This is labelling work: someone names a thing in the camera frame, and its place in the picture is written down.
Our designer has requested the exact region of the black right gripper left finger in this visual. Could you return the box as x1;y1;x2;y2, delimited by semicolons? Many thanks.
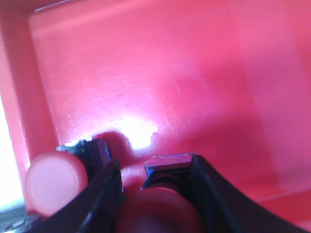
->
27;159;124;233

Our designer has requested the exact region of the red plastic tray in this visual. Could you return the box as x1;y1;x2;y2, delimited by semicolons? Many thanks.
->
0;0;311;230

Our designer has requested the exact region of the red mushroom push button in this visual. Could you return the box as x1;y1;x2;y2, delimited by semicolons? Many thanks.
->
25;139;111;217
114;152;205;233

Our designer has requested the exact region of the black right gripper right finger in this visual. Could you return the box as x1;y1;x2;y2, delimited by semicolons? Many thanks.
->
191;155;305;233

